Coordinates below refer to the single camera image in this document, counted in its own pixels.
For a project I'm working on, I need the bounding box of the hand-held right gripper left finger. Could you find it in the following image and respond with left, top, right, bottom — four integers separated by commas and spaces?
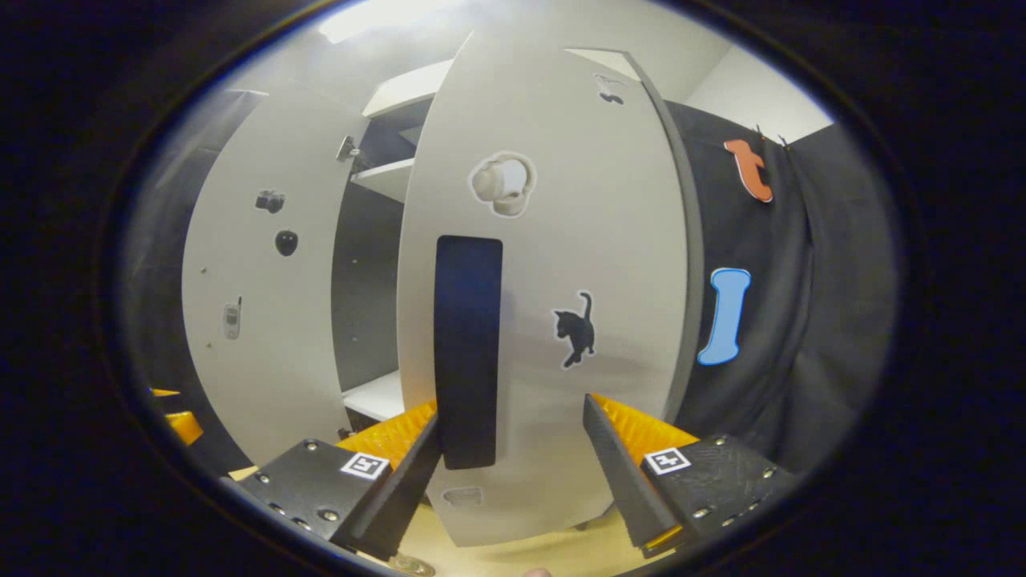
237, 399, 444, 562

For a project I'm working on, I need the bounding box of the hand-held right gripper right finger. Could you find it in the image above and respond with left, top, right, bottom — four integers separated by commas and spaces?
580, 393, 798, 560

